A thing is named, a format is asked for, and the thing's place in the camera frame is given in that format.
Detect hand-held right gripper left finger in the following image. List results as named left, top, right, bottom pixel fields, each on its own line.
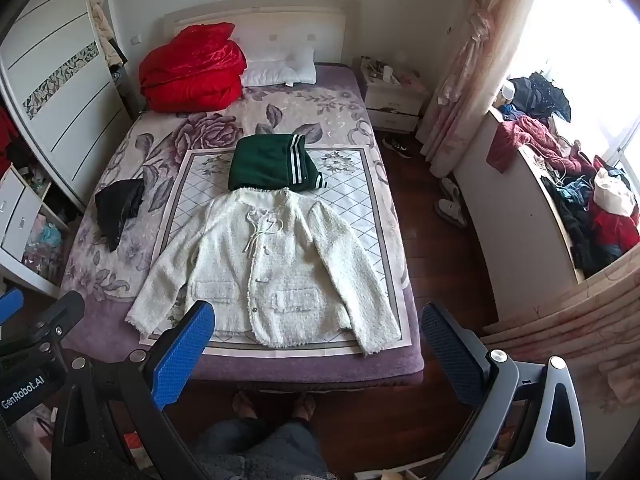
left=50, top=300, right=216, bottom=480

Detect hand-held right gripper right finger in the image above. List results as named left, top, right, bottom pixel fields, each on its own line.
left=421, top=301, right=587, bottom=480

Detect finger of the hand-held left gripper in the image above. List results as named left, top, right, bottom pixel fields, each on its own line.
left=0, top=290, right=85, bottom=363
left=0, top=287, right=25, bottom=330

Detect white fuzzy jacket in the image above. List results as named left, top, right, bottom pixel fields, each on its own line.
left=125, top=186, right=402, bottom=357

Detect pile of mixed clothes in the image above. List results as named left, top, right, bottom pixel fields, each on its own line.
left=486, top=72, right=640, bottom=277

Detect white drawer cabinet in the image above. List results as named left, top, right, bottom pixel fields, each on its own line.
left=0, top=164, right=71, bottom=296

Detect person's legs in jeans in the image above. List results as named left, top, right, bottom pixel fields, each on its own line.
left=189, top=389, right=331, bottom=480

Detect black cloth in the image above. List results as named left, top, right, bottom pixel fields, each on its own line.
left=94, top=178, right=146, bottom=253

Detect white window ledge cabinet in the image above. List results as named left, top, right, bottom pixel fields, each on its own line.
left=452, top=105, right=587, bottom=328

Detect green white-striped folded garment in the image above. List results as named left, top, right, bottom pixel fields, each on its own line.
left=228, top=133, right=328, bottom=193

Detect black sneakers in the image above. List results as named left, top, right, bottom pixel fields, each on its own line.
left=382, top=136, right=413, bottom=160

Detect purple floral bed blanket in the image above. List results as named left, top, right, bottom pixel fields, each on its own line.
left=60, top=62, right=425, bottom=386

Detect white sliding-door wardrobe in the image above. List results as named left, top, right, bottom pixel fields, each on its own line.
left=0, top=0, right=133, bottom=216

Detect white nightstand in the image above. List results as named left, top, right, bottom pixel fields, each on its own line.
left=361, top=57, right=427, bottom=135

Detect red quilt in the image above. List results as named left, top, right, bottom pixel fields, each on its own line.
left=138, top=22, right=248, bottom=113

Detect beige hanging cloth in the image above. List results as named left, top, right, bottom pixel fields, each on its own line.
left=91, top=0, right=118, bottom=67

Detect clutter of small nightstand things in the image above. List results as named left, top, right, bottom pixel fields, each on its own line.
left=361, top=55, right=418, bottom=86

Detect pink floral curtain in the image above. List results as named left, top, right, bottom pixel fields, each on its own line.
left=419, top=0, right=547, bottom=179

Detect white pillow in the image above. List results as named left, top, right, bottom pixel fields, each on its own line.
left=241, top=45, right=317, bottom=87

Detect white bed headboard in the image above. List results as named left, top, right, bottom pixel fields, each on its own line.
left=162, top=0, right=358, bottom=68

